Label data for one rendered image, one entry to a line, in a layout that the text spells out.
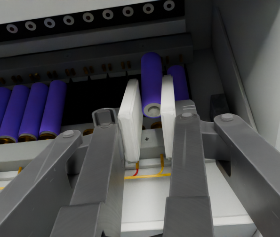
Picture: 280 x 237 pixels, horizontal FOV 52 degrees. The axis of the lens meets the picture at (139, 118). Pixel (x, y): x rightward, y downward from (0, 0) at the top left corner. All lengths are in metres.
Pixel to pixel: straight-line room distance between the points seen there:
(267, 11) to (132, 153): 0.10
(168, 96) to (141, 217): 0.11
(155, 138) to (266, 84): 0.10
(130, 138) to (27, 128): 0.15
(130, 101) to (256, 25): 0.09
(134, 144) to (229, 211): 0.11
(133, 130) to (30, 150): 0.13
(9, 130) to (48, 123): 0.04
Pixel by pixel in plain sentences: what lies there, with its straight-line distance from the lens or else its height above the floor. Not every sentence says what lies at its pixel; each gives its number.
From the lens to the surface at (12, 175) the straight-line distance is 0.28.
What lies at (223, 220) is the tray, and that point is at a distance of 0.23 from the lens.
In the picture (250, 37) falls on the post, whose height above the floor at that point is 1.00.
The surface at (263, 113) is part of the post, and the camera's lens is 0.19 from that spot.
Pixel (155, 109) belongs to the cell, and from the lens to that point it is 0.21.
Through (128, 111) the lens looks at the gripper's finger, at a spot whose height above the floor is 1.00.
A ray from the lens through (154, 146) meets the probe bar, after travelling 0.23.
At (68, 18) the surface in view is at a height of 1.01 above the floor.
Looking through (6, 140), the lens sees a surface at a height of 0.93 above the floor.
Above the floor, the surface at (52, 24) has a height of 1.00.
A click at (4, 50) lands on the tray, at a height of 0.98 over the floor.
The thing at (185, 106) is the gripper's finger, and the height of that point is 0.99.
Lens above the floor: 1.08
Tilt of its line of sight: 36 degrees down
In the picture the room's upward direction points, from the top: 11 degrees counter-clockwise
